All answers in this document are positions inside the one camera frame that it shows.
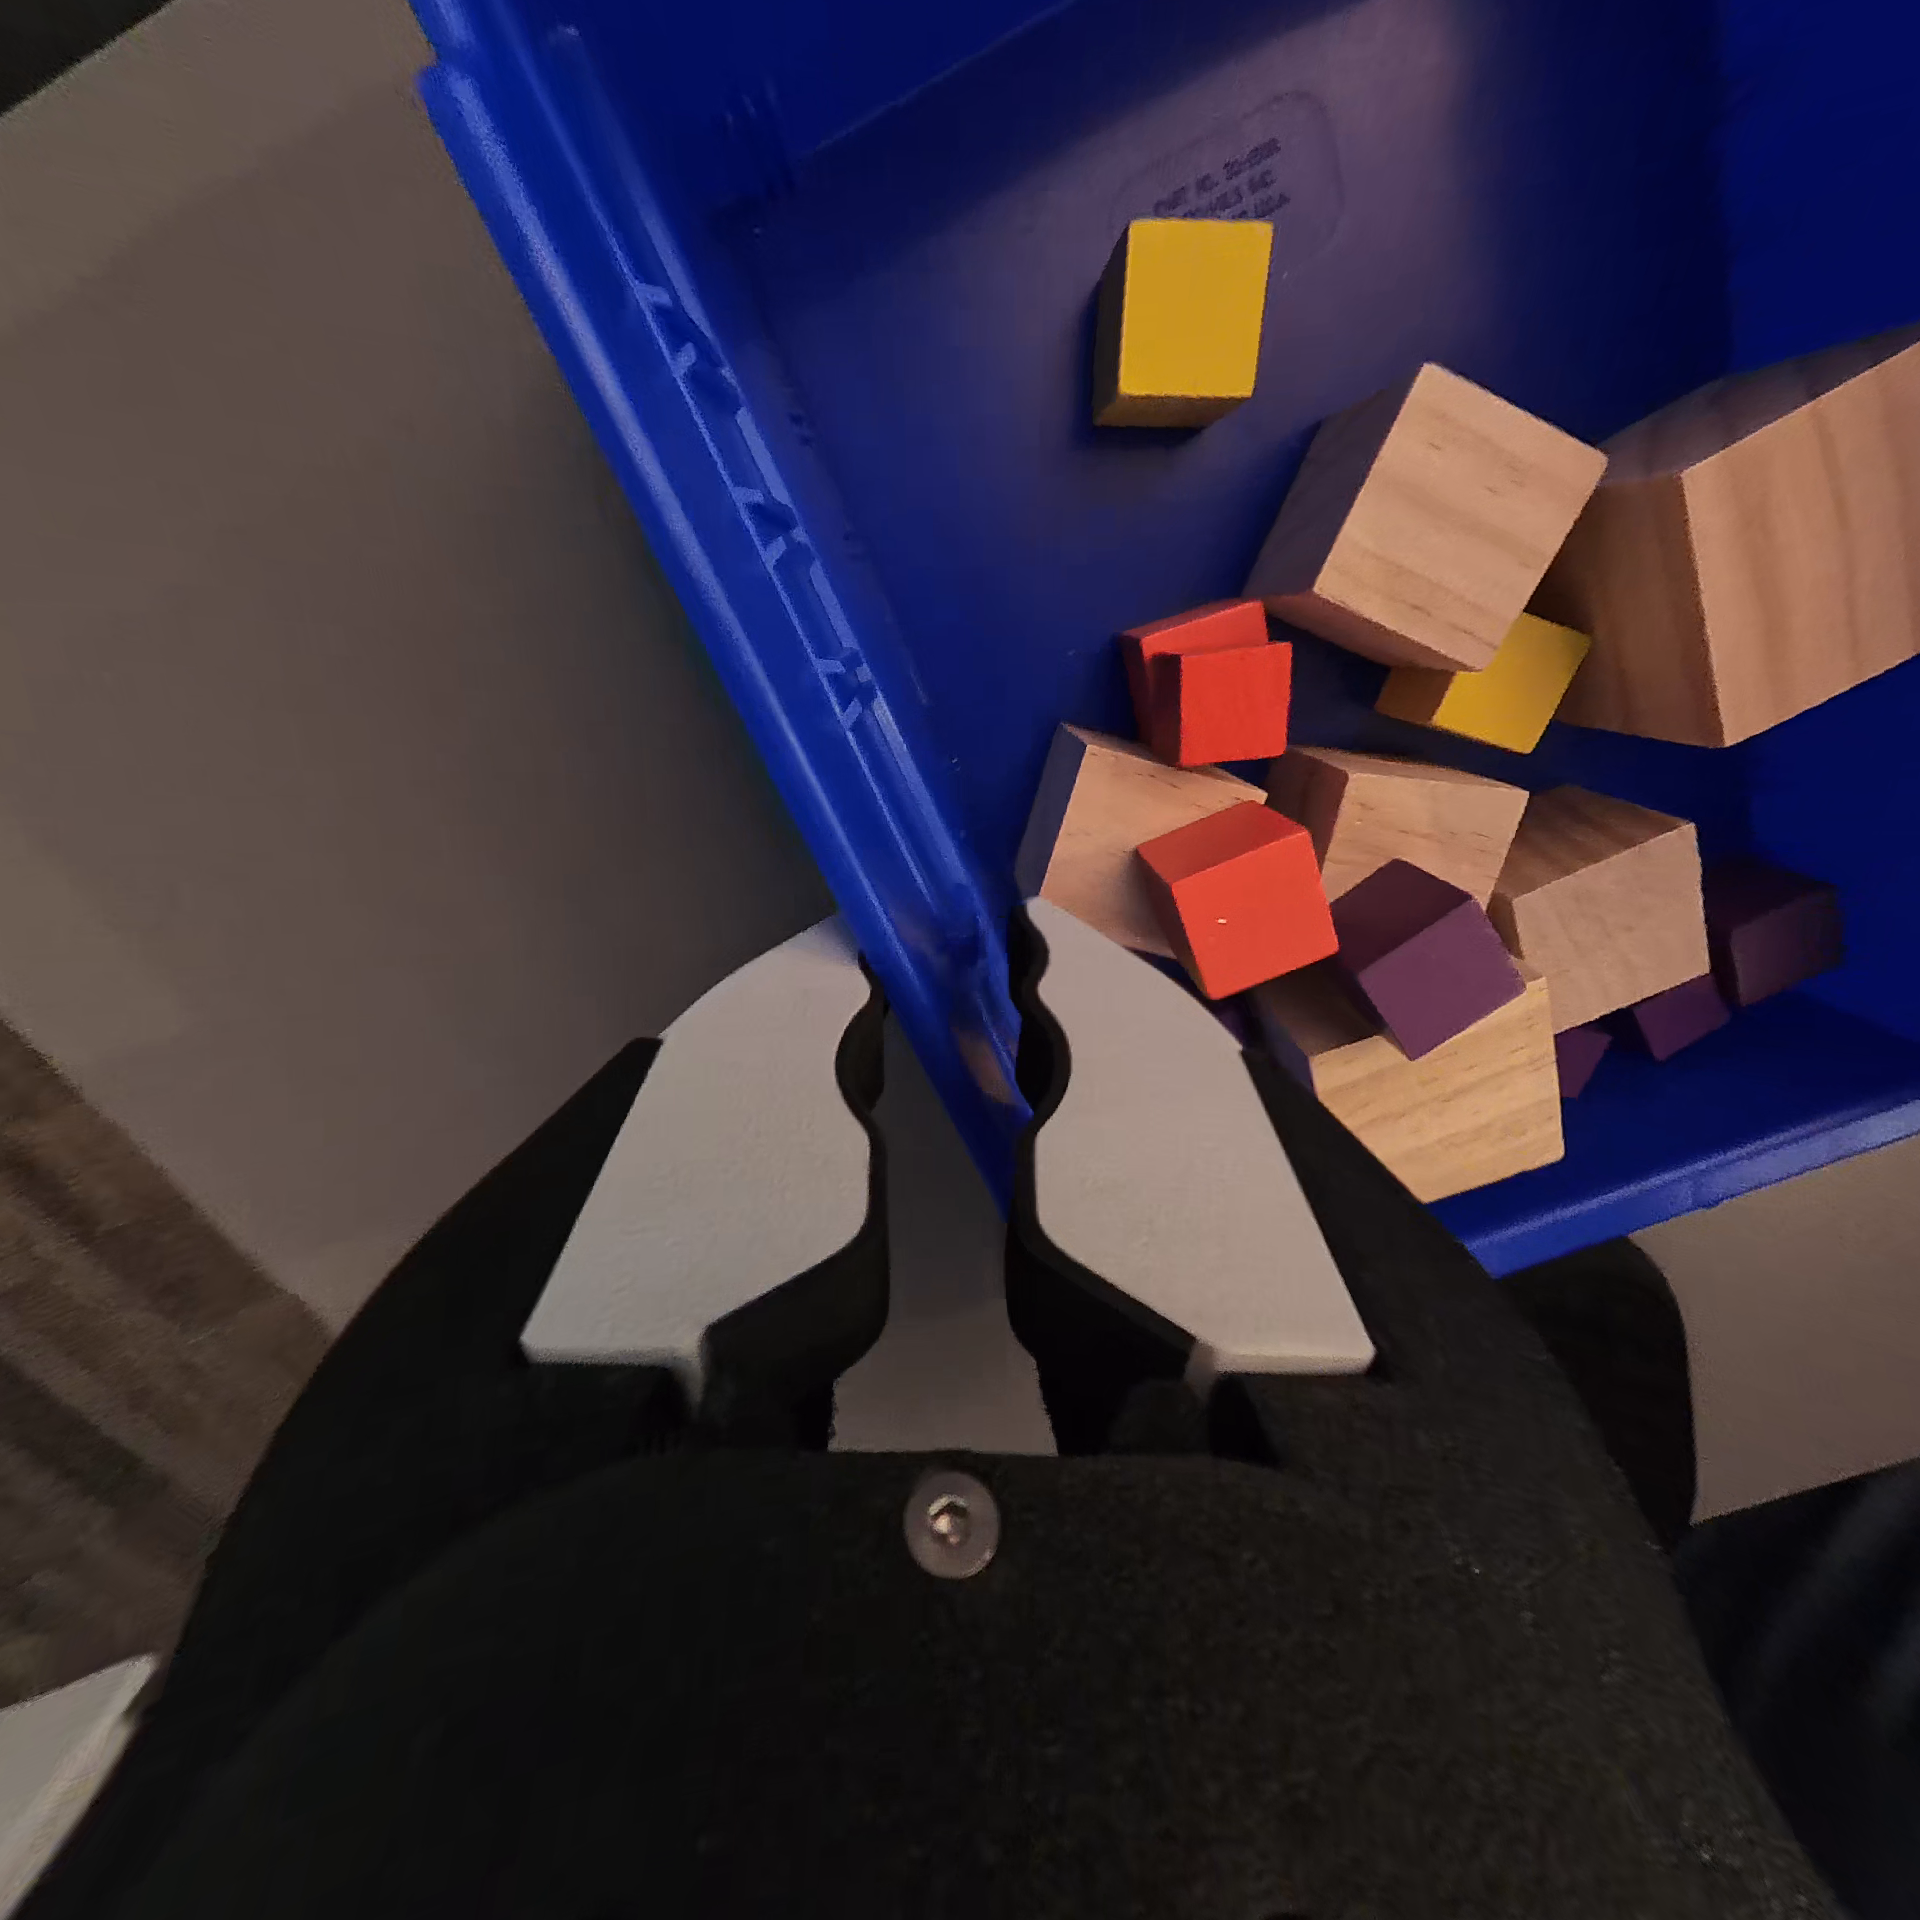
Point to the person's dark blue clothing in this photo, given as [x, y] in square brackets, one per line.
[1830, 1650]

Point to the blue plastic box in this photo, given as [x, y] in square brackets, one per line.
[932, 376]

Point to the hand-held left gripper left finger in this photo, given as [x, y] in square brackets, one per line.
[720, 1170]

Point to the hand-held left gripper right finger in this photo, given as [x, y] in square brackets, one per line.
[1184, 1185]

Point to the pile of wooden cubes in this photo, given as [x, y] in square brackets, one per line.
[1424, 511]

